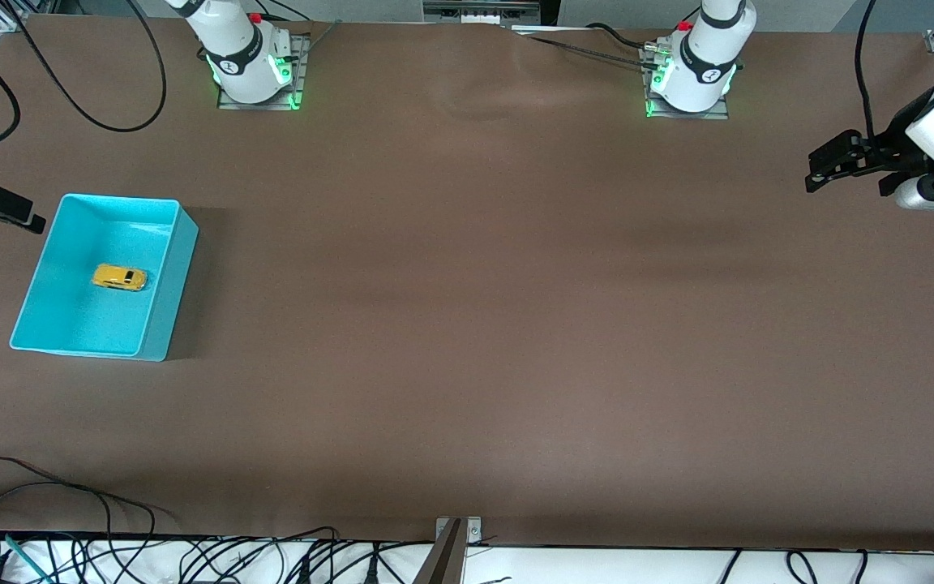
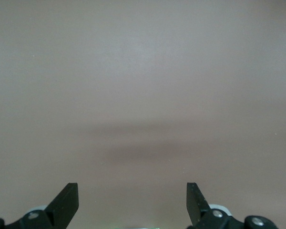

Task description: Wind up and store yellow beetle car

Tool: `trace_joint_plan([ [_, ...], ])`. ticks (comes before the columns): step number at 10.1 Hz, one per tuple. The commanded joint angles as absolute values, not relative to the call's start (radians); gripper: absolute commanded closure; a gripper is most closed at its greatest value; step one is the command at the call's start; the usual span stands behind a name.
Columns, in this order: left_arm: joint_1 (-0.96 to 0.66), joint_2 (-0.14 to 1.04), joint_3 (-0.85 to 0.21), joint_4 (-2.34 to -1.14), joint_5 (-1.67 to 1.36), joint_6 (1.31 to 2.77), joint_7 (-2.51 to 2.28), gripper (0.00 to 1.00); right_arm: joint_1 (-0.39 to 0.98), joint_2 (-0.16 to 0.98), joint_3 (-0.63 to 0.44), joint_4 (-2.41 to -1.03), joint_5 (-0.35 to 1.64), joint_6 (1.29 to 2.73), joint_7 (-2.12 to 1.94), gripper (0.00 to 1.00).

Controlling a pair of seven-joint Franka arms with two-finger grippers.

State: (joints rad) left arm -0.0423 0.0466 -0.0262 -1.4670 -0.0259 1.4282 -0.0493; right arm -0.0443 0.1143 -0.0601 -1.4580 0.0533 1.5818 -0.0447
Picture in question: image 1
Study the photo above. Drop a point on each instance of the turquoise plastic bin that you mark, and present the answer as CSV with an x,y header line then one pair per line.
x,y
78,324

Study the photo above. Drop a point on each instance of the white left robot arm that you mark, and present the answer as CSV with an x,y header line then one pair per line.
x,y
702,57

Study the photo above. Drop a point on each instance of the yellow toy beetle car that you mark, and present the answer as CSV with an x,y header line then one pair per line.
x,y
120,277

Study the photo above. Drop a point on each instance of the grey power strip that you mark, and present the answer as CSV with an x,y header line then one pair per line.
x,y
483,10

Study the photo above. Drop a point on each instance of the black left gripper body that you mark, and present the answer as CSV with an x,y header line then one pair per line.
x,y
895,144

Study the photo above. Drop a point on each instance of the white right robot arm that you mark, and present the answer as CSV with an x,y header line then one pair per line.
x,y
240,49

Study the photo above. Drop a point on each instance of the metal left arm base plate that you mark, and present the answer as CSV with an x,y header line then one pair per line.
x,y
702,115

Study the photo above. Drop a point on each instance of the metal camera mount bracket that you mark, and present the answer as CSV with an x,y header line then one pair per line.
x,y
447,560

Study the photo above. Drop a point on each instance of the brown table cover sheet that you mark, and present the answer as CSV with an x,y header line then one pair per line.
x,y
467,324

